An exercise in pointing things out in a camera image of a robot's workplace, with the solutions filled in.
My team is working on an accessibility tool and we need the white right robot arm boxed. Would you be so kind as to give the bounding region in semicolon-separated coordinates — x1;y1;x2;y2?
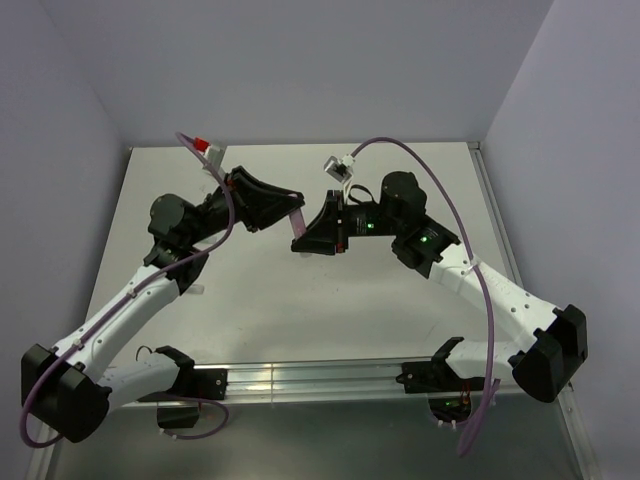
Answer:
291;171;588;403

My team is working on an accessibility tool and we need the purple pen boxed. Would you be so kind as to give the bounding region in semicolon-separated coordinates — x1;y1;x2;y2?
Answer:
289;209;306;240

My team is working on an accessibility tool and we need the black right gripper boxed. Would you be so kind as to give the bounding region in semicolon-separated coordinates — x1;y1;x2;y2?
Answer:
292;187;404;253

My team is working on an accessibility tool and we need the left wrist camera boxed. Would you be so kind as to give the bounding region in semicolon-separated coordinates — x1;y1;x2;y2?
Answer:
203;144;226;176

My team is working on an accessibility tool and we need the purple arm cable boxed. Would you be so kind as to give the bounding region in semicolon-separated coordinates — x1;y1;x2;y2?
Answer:
18;131;230;449
349;135;502;459

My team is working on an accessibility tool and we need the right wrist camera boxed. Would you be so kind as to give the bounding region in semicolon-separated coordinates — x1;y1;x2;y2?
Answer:
324;154;355;184

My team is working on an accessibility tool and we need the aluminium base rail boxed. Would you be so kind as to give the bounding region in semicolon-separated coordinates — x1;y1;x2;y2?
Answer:
195;357;483;405

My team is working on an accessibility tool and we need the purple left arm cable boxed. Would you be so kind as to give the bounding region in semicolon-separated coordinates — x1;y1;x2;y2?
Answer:
18;131;230;449

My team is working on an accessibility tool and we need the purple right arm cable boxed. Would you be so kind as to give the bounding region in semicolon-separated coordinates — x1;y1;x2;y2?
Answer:
349;135;502;459

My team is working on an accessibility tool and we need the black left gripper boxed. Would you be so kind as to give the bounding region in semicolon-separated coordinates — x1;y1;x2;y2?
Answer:
186;168;305;247

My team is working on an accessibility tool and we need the aluminium side rail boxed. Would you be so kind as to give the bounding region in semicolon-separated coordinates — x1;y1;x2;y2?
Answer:
467;141;601;480

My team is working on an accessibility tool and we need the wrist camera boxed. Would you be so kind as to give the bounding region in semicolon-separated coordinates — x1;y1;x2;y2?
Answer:
203;144;226;176
324;154;355;184

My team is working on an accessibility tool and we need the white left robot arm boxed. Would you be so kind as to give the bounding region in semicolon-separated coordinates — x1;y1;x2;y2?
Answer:
19;167;305;448

